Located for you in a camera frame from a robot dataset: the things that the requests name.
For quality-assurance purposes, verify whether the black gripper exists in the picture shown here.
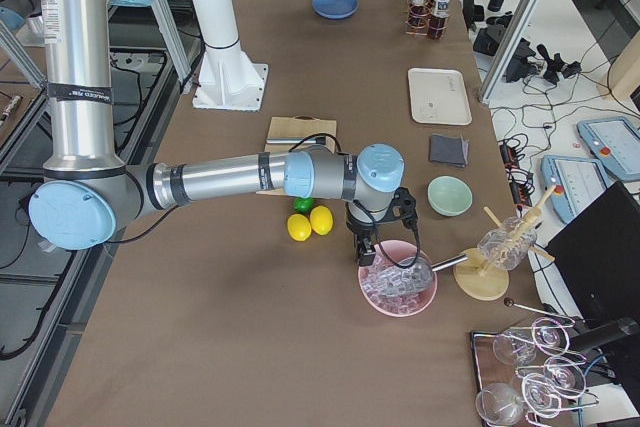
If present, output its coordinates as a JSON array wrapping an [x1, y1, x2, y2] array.
[[346, 187, 418, 267]]

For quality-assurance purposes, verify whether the blue plate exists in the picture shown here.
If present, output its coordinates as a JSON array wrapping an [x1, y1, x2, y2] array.
[[311, 0, 359, 20]]

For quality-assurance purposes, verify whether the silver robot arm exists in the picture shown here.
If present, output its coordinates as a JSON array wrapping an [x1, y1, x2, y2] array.
[[29, 0, 417, 265]]

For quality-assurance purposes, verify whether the clear ice cubes pile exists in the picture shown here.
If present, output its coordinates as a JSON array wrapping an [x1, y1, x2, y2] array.
[[359, 256, 437, 316]]

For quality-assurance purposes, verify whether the pink bowl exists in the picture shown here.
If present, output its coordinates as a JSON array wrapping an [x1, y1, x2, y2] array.
[[358, 240, 438, 317]]

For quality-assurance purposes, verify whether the yellow lemon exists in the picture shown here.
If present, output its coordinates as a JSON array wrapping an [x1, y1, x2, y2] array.
[[309, 206, 334, 236], [286, 213, 312, 242]]

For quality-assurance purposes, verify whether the metal ice scoop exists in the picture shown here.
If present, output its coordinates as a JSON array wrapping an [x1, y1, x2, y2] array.
[[385, 254, 468, 297]]

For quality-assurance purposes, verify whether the green lime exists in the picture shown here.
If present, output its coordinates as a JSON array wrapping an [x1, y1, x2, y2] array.
[[293, 197, 316, 215]]

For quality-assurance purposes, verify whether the dark drink bottle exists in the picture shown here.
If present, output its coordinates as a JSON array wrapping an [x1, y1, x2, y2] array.
[[427, 0, 450, 40], [406, 0, 429, 35]]

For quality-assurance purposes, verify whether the mint green bowl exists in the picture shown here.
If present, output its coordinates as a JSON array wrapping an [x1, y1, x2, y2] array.
[[427, 176, 473, 217]]

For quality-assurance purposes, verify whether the wooden mug tree stand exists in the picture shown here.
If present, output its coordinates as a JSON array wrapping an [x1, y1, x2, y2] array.
[[454, 185, 557, 301]]

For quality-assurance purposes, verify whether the black knife on board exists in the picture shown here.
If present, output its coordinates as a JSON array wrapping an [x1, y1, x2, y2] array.
[[266, 133, 327, 145]]

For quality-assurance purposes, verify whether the grey folded cloth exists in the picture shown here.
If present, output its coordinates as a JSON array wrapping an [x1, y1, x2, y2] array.
[[429, 134, 469, 168]]

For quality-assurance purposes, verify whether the wooden cutting board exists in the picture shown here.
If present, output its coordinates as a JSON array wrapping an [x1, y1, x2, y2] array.
[[256, 117, 337, 196]]

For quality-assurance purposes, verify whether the clear glass mug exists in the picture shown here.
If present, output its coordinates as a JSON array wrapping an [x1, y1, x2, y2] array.
[[477, 217, 537, 271]]

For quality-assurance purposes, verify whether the cream plastic tray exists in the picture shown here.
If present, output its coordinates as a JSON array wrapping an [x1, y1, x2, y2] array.
[[408, 67, 472, 126]]

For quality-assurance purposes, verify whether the wine glass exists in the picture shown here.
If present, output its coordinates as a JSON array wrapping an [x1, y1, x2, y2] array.
[[475, 383, 524, 426], [531, 317, 569, 356], [543, 356, 586, 399], [492, 327, 537, 367]]

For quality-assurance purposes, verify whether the blue teach pendant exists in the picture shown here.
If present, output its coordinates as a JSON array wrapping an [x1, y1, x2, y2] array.
[[540, 155, 613, 224], [576, 117, 639, 182]]

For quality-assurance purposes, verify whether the black monitor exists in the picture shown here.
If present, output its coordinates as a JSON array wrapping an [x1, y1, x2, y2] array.
[[547, 182, 639, 323]]

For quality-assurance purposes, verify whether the copper wire bottle rack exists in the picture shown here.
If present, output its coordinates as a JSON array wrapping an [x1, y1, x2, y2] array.
[[404, 0, 450, 40]]

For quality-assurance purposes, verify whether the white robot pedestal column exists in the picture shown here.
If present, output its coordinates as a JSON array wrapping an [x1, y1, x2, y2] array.
[[192, 0, 268, 112]]

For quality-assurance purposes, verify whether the aluminium frame post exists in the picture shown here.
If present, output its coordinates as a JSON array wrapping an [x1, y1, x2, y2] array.
[[478, 0, 540, 104]]

